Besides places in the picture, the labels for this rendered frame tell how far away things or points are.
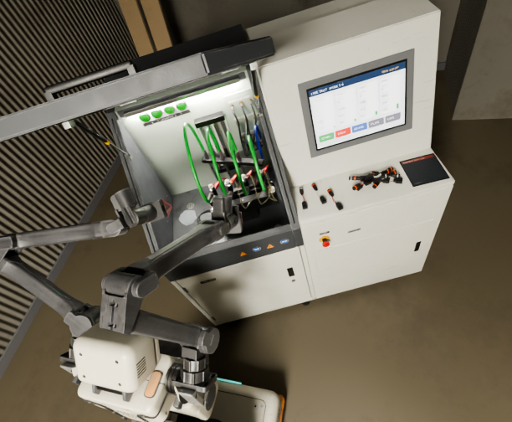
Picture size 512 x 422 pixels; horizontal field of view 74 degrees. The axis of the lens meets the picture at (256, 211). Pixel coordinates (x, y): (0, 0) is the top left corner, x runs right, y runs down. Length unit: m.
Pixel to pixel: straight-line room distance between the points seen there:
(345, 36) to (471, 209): 1.79
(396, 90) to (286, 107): 0.46
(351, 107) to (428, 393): 1.60
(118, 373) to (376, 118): 1.35
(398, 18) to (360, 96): 0.30
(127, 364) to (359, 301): 1.68
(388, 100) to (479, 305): 1.46
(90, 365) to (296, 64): 1.23
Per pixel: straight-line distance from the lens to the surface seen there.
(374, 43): 1.51
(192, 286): 1.88
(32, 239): 1.37
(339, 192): 1.63
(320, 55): 1.44
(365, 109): 1.58
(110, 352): 1.10
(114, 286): 0.83
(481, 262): 2.68
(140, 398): 1.19
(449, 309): 2.49
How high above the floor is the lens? 2.26
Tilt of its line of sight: 52 degrees down
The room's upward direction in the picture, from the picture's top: 21 degrees counter-clockwise
